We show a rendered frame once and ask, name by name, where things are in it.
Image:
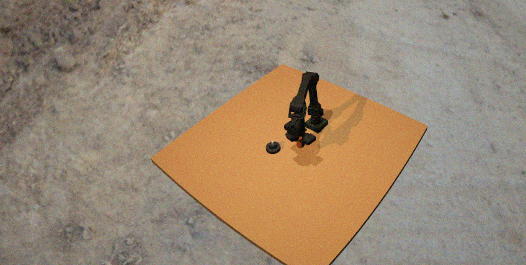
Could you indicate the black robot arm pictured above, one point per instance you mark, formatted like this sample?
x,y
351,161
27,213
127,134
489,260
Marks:
x,y
298,106

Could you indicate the orange knob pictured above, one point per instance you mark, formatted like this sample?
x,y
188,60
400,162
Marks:
x,y
298,143

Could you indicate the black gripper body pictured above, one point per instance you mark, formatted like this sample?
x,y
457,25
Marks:
x,y
307,138

